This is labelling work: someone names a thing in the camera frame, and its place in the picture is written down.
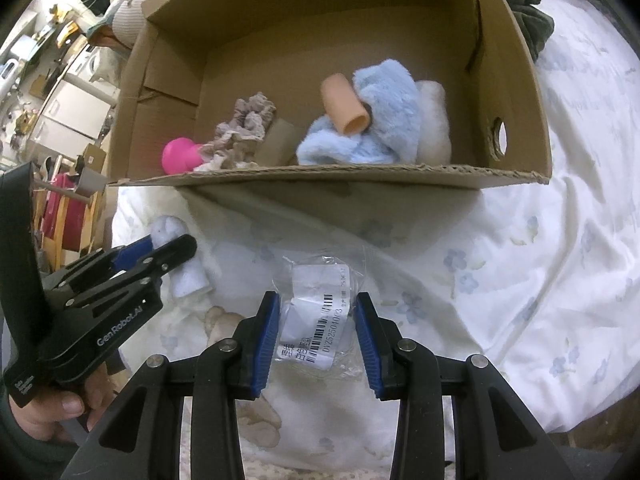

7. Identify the white floral bed sheet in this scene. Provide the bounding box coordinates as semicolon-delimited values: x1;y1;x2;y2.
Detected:
107;0;640;471

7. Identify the peach soft tube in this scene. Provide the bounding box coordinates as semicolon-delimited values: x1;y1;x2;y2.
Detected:
320;74;371;136

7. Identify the small cardboard box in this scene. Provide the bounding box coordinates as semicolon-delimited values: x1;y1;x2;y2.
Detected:
75;144;108;173

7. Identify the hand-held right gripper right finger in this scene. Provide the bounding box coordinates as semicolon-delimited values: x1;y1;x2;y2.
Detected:
356;292;576;480

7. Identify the camouflage jacket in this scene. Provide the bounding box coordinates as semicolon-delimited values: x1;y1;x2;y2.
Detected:
487;0;556;63

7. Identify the pink rubber duck toy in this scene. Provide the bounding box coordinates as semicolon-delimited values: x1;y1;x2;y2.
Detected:
161;138;205;176

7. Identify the pink plastic object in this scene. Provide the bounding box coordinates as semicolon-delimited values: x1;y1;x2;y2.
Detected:
42;172;86;253

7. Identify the white washing machine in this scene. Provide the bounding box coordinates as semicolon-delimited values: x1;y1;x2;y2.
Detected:
70;47;108;83

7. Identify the person's left hand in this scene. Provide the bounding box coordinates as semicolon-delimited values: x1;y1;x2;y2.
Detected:
10;364;120;443

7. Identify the light blue fluffy cloth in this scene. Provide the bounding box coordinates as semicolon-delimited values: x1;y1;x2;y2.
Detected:
296;59;423;165

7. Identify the brown scrunchie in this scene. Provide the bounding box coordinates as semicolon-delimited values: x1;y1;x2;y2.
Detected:
215;91;277;148

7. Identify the white kitchen cabinet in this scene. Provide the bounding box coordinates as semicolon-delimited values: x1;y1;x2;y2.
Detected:
35;77;121;146

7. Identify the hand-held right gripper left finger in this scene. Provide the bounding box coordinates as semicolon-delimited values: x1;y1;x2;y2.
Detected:
60;291;281;480

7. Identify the taupe soft pad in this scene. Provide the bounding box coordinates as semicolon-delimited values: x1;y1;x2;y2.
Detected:
260;120;301;166

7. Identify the cream scrunchie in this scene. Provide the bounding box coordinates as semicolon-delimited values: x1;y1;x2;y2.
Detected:
195;140;261;171

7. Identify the grey bin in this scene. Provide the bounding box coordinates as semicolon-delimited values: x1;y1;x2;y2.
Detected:
75;166;108;197

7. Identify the clear plastic packet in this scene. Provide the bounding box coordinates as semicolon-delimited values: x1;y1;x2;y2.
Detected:
277;254;368;373

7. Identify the white fuzzy soft item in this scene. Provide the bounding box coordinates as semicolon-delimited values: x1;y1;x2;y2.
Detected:
415;80;453;163

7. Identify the white sock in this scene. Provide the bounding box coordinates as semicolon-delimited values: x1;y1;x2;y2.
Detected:
150;215;211;297

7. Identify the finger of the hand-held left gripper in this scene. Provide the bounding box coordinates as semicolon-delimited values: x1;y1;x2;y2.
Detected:
65;234;198;308
42;236;153;293

